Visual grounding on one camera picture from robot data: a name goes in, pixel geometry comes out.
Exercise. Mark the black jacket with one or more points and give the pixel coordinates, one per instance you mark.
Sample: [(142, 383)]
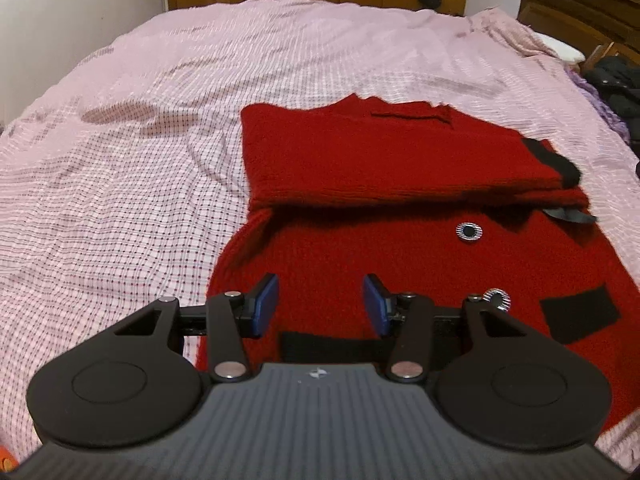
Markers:
[(620, 95)]

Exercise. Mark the orange object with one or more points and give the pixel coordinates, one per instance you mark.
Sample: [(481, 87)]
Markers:
[(5, 457)]

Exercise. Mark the red knit cardigan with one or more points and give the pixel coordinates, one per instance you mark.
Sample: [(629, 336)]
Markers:
[(375, 160)]

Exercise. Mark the purple cloth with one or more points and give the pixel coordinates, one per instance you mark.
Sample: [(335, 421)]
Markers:
[(602, 110)]

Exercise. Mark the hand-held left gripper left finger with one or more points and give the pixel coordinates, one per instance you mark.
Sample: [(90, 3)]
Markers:
[(265, 305)]

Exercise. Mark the wooden headboard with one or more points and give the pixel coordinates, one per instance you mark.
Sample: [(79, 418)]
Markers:
[(565, 10)]

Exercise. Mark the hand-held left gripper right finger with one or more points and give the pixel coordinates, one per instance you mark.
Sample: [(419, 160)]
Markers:
[(377, 305)]

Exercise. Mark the pink checked bedsheet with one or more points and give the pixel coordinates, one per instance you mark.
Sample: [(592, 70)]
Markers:
[(150, 135)]

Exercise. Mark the white pillow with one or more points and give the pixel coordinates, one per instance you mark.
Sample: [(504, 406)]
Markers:
[(565, 49)]

